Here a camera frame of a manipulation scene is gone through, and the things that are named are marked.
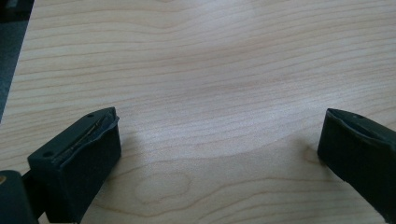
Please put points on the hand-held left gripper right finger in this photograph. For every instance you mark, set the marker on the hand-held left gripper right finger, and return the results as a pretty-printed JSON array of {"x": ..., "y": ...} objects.
[{"x": 358, "y": 152}]

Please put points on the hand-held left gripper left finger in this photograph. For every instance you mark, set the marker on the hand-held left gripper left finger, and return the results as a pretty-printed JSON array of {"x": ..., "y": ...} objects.
[{"x": 77, "y": 161}]

